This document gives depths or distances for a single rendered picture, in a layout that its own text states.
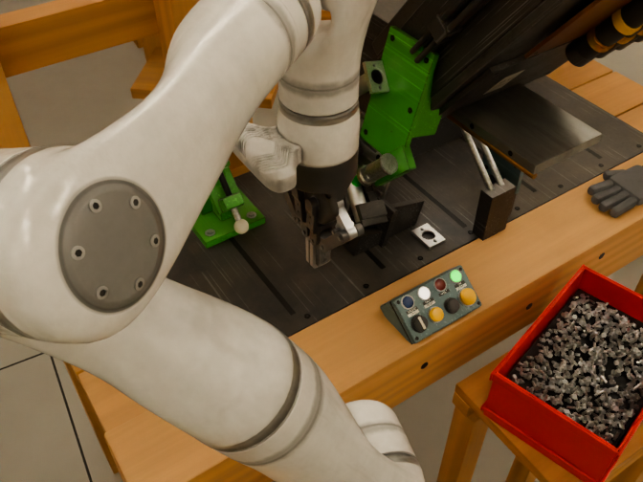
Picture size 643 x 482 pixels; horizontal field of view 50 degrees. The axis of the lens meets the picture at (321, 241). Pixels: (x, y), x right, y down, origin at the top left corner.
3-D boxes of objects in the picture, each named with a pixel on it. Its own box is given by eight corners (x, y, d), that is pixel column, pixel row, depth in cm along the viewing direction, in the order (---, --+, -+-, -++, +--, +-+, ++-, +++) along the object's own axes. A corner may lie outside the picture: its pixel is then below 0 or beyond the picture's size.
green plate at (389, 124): (431, 162, 125) (471, 51, 113) (397, 168, 121) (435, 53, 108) (392, 131, 132) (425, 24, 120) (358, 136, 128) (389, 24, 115)
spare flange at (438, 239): (410, 233, 133) (410, 230, 133) (427, 226, 135) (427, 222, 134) (429, 250, 130) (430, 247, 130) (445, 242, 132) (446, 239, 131)
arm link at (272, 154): (223, 144, 64) (216, 86, 60) (324, 107, 68) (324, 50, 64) (274, 198, 59) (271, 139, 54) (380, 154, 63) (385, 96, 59)
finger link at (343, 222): (326, 199, 65) (317, 202, 67) (345, 244, 65) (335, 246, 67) (347, 189, 66) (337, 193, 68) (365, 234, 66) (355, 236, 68)
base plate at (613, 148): (656, 149, 156) (660, 142, 154) (222, 378, 112) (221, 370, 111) (521, 68, 181) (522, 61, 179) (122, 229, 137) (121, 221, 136)
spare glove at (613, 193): (638, 161, 150) (642, 151, 148) (679, 187, 143) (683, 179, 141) (571, 192, 142) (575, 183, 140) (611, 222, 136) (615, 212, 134)
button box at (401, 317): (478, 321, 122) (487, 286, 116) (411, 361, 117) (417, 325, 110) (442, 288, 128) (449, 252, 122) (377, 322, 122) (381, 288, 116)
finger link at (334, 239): (339, 231, 65) (314, 237, 70) (345, 250, 65) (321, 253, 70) (362, 221, 66) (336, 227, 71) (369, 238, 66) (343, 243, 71)
